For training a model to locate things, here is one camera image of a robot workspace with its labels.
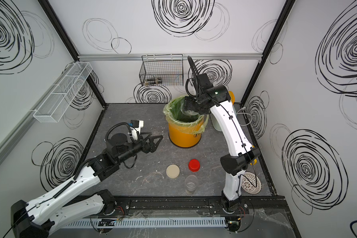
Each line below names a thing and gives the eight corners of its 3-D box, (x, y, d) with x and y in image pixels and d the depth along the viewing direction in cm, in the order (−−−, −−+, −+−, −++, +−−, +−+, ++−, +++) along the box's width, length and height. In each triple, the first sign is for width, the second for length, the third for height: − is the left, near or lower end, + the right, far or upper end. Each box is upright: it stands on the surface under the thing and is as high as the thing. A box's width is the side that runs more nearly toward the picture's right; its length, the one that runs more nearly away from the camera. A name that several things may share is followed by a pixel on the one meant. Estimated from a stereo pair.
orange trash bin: (170, 150, 96) (168, 128, 77) (171, 142, 100) (169, 118, 81) (200, 150, 96) (205, 128, 77) (199, 142, 100) (203, 118, 81)
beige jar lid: (166, 177, 85) (165, 176, 83) (166, 165, 90) (166, 164, 88) (179, 177, 85) (179, 176, 83) (179, 165, 90) (179, 164, 88)
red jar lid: (188, 172, 87) (189, 170, 85) (188, 160, 92) (188, 158, 90) (200, 172, 87) (201, 170, 85) (199, 160, 92) (199, 158, 90)
